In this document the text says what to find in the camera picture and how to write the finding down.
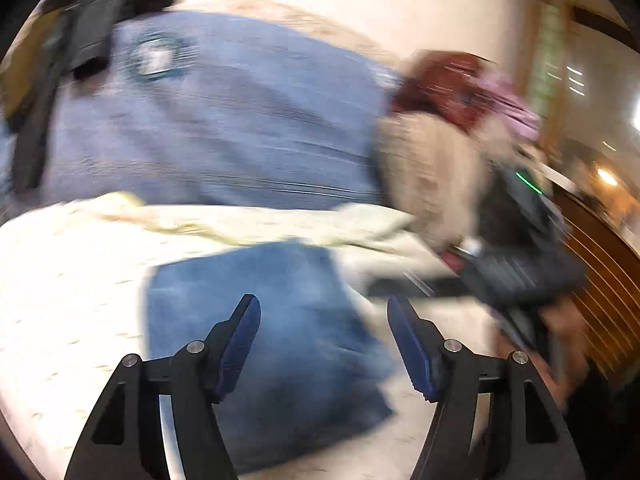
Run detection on pink cloth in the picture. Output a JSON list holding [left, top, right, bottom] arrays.
[[470, 72, 542, 142]]

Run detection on large blue denim garment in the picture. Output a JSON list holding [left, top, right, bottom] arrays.
[[45, 10, 401, 206]]

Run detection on cream leaf-print blanket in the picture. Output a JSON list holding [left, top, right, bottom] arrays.
[[0, 192, 501, 480]]

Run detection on wooden slatted cabinet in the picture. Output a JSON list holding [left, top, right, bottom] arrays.
[[550, 190, 640, 383]]

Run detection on blue denim pants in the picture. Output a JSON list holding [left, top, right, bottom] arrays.
[[145, 242, 396, 476]]

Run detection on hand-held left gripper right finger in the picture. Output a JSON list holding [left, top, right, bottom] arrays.
[[387, 295, 586, 480]]

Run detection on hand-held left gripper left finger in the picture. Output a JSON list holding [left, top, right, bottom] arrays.
[[64, 294, 262, 480]]

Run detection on red cloth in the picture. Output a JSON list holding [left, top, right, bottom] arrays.
[[392, 52, 496, 133]]

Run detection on person's right forearm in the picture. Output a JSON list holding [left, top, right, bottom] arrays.
[[537, 300, 601, 411]]

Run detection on beige garment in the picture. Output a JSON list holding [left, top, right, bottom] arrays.
[[375, 110, 506, 253]]

